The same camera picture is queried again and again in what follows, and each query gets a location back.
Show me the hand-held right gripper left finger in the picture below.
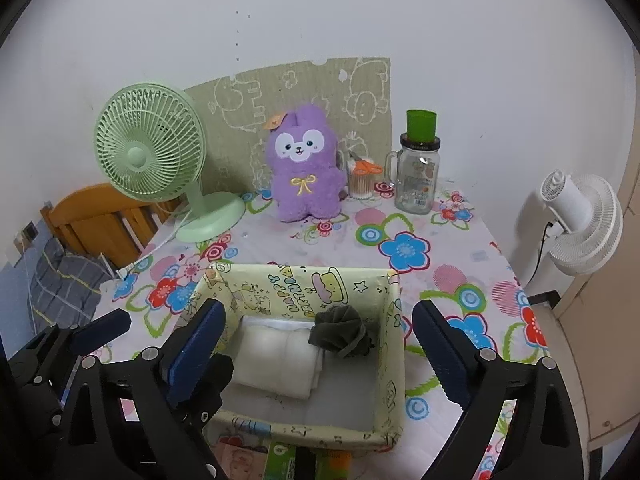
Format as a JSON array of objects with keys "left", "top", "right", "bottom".
[{"left": 65, "top": 300, "right": 226, "bottom": 480}]

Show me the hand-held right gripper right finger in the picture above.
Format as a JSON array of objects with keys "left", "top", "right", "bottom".
[{"left": 412, "top": 300, "right": 588, "bottom": 480}]

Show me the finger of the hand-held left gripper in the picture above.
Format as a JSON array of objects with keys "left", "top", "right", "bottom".
[
  {"left": 190, "top": 354, "right": 235, "bottom": 428},
  {"left": 7, "top": 310, "right": 132, "bottom": 386}
]

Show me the white towel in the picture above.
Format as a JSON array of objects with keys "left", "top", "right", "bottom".
[{"left": 231, "top": 316, "right": 326, "bottom": 401}]

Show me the pink tissue packet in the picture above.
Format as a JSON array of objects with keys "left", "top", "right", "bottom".
[{"left": 220, "top": 435, "right": 271, "bottom": 480}]

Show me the dark grey cloth bundle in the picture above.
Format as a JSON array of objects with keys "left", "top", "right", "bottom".
[{"left": 307, "top": 305, "right": 378, "bottom": 359}]

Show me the green tissue packet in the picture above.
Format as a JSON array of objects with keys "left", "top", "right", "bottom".
[{"left": 265, "top": 441, "right": 299, "bottom": 480}]

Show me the yellow printed storage box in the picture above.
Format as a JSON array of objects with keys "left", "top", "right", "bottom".
[{"left": 192, "top": 261, "right": 405, "bottom": 453}]

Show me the yellow orange packet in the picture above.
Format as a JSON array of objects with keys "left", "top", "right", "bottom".
[{"left": 318, "top": 452, "right": 352, "bottom": 480}]

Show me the grey plaid pillow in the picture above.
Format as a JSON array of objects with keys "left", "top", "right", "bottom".
[{"left": 27, "top": 237, "right": 118, "bottom": 331}]

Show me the floral tablecloth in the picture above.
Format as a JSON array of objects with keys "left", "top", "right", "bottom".
[{"left": 85, "top": 187, "right": 566, "bottom": 480}]

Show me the glass jar mug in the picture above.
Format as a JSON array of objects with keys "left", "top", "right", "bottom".
[{"left": 384, "top": 132, "right": 443, "bottom": 216}]

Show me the green desk fan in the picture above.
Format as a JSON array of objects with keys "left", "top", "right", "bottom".
[{"left": 94, "top": 83, "right": 247, "bottom": 244}]

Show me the cotton swab jar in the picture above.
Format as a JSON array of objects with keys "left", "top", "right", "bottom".
[{"left": 346, "top": 152, "right": 383, "bottom": 200}]

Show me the white circulator fan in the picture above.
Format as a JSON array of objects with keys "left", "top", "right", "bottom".
[{"left": 540, "top": 170, "right": 624, "bottom": 276}]

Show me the purple plush toy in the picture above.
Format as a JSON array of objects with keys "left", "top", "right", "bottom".
[{"left": 263, "top": 102, "right": 349, "bottom": 223}]

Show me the green plastic cup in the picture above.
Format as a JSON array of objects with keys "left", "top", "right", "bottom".
[{"left": 405, "top": 109, "right": 437, "bottom": 142}]

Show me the green printed cardboard sheet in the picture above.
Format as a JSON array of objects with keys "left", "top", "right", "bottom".
[{"left": 183, "top": 55, "right": 392, "bottom": 196}]

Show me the white fan cable with plug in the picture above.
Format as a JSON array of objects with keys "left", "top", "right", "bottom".
[{"left": 116, "top": 208, "right": 193, "bottom": 279}]

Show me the black fan cable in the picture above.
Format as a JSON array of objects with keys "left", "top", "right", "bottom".
[{"left": 527, "top": 219, "right": 557, "bottom": 283}]

